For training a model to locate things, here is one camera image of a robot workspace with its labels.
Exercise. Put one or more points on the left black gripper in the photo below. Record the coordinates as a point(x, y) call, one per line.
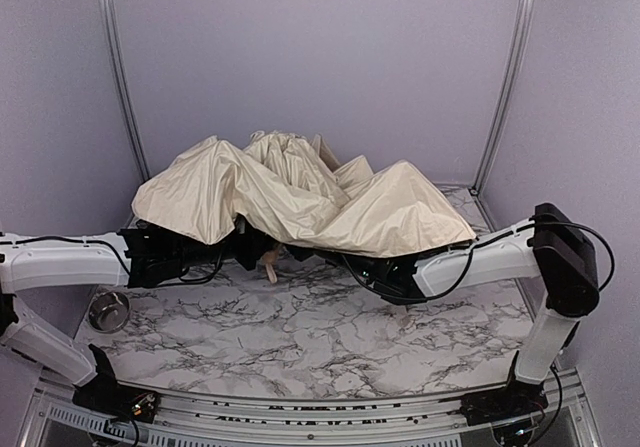
point(252, 248)

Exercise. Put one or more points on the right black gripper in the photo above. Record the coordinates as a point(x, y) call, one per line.
point(304, 252)

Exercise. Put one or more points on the beige folding umbrella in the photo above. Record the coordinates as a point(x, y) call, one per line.
point(291, 189)

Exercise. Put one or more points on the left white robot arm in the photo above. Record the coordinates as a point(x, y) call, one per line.
point(54, 261)

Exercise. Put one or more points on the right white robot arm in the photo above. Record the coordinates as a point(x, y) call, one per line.
point(546, 246)

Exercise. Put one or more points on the steel cup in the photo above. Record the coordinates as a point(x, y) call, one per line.
point(109, 312)

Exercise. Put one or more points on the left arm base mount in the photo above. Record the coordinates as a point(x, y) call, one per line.
point(105, 394)

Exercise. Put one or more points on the front aluminium rail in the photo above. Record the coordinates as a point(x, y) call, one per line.
point(190, 419)

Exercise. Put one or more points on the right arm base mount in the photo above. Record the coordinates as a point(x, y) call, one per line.
point(514, 399)

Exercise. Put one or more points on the left aluminium frame post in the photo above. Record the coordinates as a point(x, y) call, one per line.
point(116, 60)

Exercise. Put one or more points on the aluminium frame post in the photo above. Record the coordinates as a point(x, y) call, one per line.
point(116, 60)
point(515, 58)

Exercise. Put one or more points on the right aluminium frame post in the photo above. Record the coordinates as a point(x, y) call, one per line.
point(515, 58)

